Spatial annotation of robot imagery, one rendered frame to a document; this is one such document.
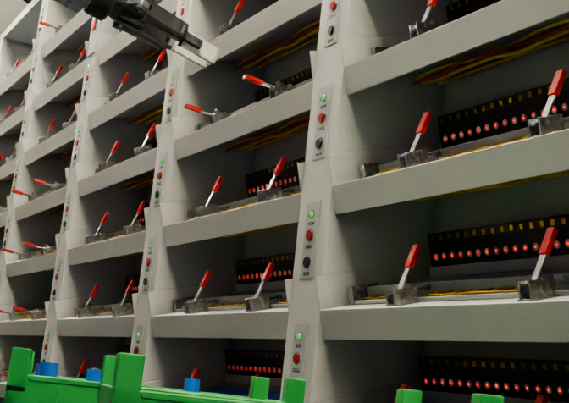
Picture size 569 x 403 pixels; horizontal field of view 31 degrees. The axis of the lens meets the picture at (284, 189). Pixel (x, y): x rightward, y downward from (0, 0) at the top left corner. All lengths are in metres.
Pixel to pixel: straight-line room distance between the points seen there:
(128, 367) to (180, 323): 1.29
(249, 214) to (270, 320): 0.23
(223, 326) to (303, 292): 0.29
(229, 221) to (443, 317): 0.70
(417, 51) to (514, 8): 0.20
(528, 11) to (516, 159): 0.19
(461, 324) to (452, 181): 0.19
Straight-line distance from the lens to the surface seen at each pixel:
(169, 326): 2.09
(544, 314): 1.16
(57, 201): 3.08
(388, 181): 1.45
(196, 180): 2.24
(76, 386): 1.05
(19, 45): 4.41
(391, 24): 1.70
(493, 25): 1.34
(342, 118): 1.60
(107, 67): 2.98
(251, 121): 1.90
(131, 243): 2.38
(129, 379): 0.75
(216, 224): 1.95
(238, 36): 2.05
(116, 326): 2.39
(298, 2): 1.84
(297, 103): 1.75
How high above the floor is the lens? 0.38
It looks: 11 degrees up
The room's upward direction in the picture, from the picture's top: 6 degrees clockwise
